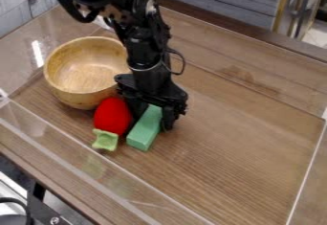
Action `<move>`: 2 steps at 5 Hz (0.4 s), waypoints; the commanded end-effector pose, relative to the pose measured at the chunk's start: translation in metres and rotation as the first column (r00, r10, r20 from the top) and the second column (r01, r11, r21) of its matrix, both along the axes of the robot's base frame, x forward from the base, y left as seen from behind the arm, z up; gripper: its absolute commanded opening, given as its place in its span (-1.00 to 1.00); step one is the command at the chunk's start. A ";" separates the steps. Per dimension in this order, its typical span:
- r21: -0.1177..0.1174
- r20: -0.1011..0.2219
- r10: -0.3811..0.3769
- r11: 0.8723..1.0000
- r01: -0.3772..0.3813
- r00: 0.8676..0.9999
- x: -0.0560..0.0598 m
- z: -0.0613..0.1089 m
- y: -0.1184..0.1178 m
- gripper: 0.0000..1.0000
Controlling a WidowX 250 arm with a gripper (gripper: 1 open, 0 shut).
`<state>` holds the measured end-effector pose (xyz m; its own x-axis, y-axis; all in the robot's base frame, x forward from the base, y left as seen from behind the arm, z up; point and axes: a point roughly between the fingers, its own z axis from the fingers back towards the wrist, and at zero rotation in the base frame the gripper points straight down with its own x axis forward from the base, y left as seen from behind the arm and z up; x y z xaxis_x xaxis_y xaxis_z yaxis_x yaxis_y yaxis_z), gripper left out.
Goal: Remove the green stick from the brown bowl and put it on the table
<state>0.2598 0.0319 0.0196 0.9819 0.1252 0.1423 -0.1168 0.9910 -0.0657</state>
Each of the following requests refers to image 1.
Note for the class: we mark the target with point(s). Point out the green rectangular stick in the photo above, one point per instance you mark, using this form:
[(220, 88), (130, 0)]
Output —
[(146, 129)]

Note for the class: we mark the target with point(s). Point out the brown wooden bowl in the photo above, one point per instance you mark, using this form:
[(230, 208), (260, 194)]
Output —
[(80, 68)]

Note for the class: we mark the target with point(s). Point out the black table leg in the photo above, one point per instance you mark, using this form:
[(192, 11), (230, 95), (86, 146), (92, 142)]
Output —
[(35, 197)]

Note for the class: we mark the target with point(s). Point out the red plush strawberry toy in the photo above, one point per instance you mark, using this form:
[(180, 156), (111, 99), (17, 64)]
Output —
[(112, 120)]

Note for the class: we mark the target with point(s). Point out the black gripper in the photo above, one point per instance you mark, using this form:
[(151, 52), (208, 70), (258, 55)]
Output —
[(167, 96)]

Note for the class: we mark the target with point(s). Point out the gold metal chair frame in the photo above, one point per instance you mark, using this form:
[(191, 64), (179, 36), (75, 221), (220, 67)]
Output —
[(295, 15)]

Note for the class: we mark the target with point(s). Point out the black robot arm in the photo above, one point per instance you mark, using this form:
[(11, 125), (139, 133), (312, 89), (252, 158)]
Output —
[(138, 23)]

